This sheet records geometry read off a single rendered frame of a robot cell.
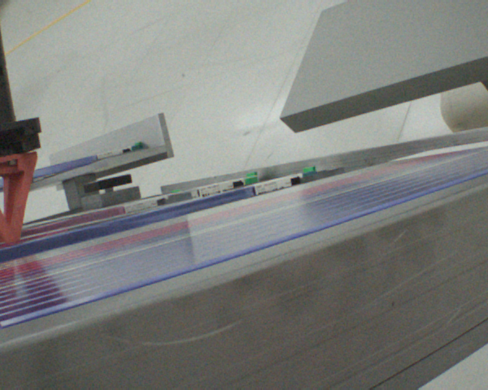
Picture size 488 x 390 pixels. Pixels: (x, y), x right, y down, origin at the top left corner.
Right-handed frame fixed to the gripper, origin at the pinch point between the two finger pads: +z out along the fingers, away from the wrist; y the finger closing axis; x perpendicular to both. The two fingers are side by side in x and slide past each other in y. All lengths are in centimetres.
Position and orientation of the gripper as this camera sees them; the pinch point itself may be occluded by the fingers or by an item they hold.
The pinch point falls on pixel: (7, 233)
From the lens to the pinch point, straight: 71.2
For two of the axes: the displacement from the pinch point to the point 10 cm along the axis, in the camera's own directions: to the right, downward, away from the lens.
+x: 7.4, -1.9, 6.4
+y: 6.4, -0.9, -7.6
